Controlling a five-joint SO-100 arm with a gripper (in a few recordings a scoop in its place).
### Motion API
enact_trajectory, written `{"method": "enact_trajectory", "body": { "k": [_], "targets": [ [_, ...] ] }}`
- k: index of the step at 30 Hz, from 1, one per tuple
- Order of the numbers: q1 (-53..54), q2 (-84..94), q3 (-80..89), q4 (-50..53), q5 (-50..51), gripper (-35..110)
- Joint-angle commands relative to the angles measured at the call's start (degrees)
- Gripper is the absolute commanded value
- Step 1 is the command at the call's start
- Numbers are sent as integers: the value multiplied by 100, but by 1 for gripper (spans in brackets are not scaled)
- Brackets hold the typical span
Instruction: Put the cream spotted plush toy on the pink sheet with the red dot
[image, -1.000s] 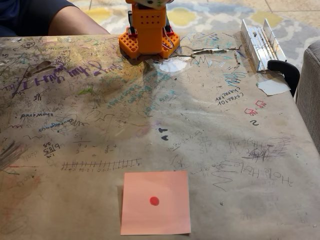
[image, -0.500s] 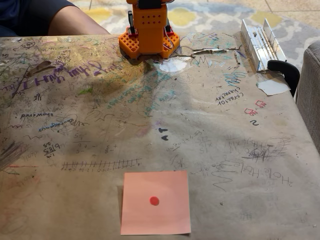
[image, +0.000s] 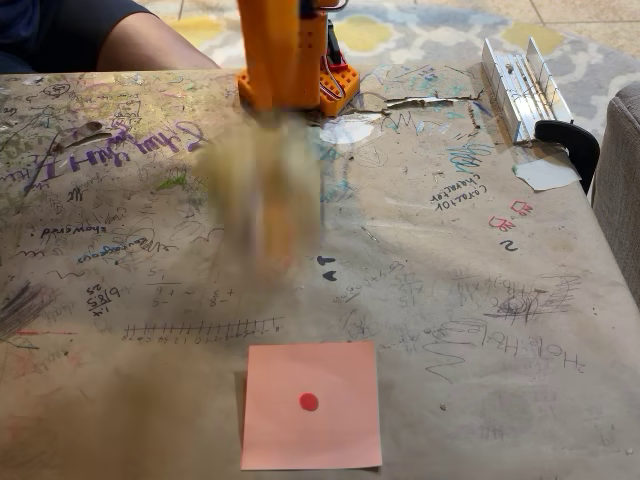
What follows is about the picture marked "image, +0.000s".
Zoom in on grey yellow patterned rug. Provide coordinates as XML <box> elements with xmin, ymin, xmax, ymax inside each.
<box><xmin>137</xmin><ymin>0</ymin><xmax>640</xmax><ymax>146</ymax></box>

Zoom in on white tape piece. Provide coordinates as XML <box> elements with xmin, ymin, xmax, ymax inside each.
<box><xmin>513</xmin><ymin>154</ymin><xmax>584</xmax><ymax>192</ymax></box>

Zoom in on red white servo cable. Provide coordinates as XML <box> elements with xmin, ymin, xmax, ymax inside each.
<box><xmin>319</xmin><ymin>0</ymin><xmax>351</xmax><ymax>100</ymax></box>

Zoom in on orange robot arm with base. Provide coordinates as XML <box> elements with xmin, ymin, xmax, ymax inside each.
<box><xmin>235</xmin><ymin>0</ymin><xmax>361</xmax><ymax>119</ymax></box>

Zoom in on scribbled brown paper table cover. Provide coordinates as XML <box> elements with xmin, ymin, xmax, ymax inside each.
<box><xmin>0</xmin><ymin>60</ymin><xmax>640</xmax><ymax>480</ymax></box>

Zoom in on black clamp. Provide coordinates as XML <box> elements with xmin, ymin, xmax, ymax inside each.
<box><xmin>534</xmin><ymin>119</ymin><xmax>601</xmax><ymax>196</ymax></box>

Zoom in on pink square sticky note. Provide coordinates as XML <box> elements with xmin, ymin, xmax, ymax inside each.
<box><xmin>240</xmin><ymin>341</ymin><xmax>383</xmax><ymax>472</ymax></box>

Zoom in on aluminium channel rail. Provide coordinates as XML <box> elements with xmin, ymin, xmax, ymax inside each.
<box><xmin>481</xmin><ymin>36</ymin><xmax>575</xmax><ymax>145</ymax></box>

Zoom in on grey fabric sofa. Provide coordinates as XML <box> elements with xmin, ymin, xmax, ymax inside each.
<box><xmin>591</xmin><ymin>82</ymin><xmax>640</xmax><ymax>304</ymax></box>

